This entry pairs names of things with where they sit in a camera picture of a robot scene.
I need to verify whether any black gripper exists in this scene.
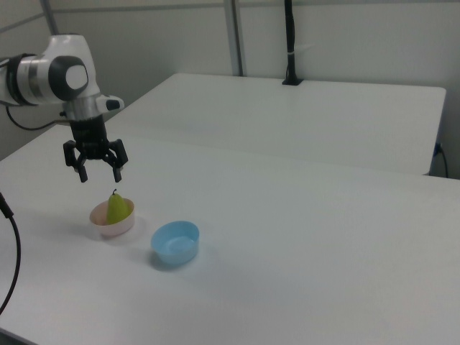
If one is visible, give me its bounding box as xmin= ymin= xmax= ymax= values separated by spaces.
xmin=63 ymin=115 xmax=129 ymax=184

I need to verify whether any green pear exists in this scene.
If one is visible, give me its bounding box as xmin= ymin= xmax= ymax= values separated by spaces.
xmin=106 ymin=188 xmax=132 ymax=226

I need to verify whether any pink plastic bowl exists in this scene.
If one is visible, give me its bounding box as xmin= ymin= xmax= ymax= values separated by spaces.
xmin=89 ymin=199 xmax=137 ymax=238

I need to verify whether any blue plastic bowl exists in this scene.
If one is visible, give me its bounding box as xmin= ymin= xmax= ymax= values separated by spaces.
xmin=150 ymin=220 xmax=201 ymax=267

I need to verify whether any black pole with clamp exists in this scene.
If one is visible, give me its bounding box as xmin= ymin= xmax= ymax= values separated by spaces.
xmin=281 ymin=0 xmax=305 ymax=87

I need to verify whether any thin dark gripper cable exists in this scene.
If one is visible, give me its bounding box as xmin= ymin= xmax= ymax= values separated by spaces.
xmin=4 ymin=105 xmax=70 ymax=131

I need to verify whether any thick black camera cable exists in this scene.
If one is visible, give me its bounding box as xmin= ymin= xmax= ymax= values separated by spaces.
xmin=0 ymin=191 xmax=22 ymax=318

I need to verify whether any slanted grey metal frame post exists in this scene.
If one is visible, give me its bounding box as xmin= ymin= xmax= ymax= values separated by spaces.
xmin=44 ymin=0 xmax=60 ymax=37

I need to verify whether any wide grey metal frame post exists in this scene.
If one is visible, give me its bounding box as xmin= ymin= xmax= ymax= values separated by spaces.
xmin=224 ymin=0 xmax=249 ymax=77

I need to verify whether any black cable beside table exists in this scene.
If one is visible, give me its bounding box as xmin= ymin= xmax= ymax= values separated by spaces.
xmin=435 ymin=142 xmax=451 ymax=178

